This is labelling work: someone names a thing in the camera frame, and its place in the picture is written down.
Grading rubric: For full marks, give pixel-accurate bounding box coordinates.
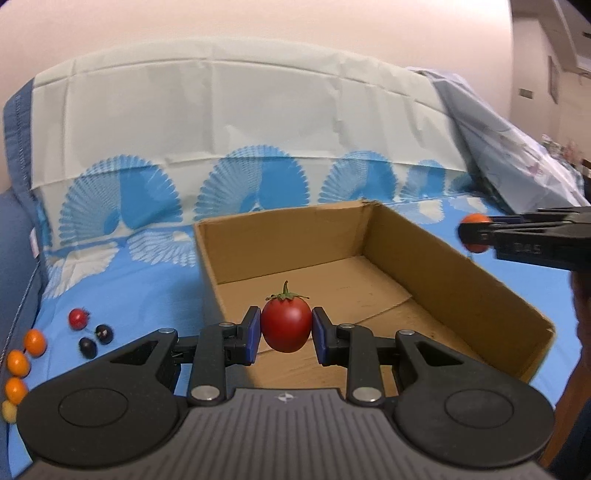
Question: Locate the small framed wall picture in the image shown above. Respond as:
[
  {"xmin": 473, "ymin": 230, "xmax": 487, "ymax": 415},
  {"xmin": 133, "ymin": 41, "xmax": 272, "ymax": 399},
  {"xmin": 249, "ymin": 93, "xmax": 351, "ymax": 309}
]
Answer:
[{"xmin": 548, "ymin": 55, "xmax": 560, "ymax": 104}]

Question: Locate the orange cherry tomato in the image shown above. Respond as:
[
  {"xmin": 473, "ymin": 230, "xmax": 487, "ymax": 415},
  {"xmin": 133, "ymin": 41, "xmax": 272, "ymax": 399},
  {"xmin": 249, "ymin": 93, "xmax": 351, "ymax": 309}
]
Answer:
[
  {"xmin": 457, "ymin": 213, "xmax": 494, "ymax": 254},
  {"xmin": 6, "ymin": 377, "xmax": 28, "ymax": 403},
  {"xmin": 24, "ymin": 329, "xmax": 48, "ymax": 357},
  {"xmin": 7, "ymin": 350, "xmax": 31, "ymax": 377}
]

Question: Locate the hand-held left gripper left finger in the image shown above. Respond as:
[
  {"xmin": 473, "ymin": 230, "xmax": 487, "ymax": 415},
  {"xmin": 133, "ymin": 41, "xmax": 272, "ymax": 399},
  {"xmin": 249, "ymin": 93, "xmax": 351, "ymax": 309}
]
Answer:
[{"xmin": 110, "ymin": 306, "xmax": 262, "ymax": 407}]

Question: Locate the blue cushion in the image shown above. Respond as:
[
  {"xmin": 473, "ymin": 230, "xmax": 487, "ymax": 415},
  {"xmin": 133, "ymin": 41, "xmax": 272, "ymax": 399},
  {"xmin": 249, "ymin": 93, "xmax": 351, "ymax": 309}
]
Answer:
[{"xmin": 0, "ymin": 189, "xmax": 43, "ymax": 365}]

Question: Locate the brown cardboard box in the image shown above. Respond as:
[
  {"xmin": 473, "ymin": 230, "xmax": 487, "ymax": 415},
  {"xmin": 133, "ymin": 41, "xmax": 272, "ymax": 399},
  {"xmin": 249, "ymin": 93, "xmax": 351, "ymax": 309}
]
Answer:
[{"xmin": 193, "ymin": 199, "xmax": 556, "ymax": 400}]

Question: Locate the large red cherry tomato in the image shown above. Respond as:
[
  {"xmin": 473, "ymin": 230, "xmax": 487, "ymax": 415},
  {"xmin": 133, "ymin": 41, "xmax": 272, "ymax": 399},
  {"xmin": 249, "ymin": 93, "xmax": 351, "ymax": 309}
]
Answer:
[{"xmin": 261, "ymin": 281, "xmax": 313, "ymax": 354}]

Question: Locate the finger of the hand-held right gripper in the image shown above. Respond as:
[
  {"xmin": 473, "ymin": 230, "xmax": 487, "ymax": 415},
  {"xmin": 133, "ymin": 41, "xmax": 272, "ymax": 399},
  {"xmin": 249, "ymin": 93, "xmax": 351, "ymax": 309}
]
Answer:
[{"xmin": 461, "ymin": 206, "xmax": 591, "ymax": 273}]

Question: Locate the pale blue patterned quilt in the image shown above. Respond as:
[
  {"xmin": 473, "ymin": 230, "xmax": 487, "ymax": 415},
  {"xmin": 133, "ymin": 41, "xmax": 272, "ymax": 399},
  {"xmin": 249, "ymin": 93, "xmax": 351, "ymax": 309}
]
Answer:
[{"xmin": 406, "ymin": 67, "xmax": 591, "ymax": 208}]

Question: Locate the blue fan print bedsheet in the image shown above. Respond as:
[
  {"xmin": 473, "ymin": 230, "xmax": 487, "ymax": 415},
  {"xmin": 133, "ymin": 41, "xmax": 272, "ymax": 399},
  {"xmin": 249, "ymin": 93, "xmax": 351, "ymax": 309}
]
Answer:
[{"xmin": 9, "ymin": 39, "xmax": 578, "ymax": 476}]

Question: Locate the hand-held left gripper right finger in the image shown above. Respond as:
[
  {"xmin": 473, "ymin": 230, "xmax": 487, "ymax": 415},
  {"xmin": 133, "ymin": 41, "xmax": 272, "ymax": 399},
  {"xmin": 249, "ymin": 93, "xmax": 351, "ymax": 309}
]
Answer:
[{"xmin": 311, "ymin": 306, "xmax": 466, "ymax": 408}]

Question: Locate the blue stitched cloth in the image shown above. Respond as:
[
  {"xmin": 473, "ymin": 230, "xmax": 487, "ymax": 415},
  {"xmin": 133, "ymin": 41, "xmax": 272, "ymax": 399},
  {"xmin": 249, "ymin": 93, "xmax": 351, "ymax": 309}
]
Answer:
[{"xmin": 2, "ymin": 78, "xmax": 49, "ymax": 282}]

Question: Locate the distant table clutter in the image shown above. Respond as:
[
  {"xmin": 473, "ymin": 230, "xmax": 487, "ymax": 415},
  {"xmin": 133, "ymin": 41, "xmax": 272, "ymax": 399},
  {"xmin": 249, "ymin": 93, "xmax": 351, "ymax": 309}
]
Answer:
[{"xmin": 542, "ymin": 136, "xmax": 591, "ymax": 185}]

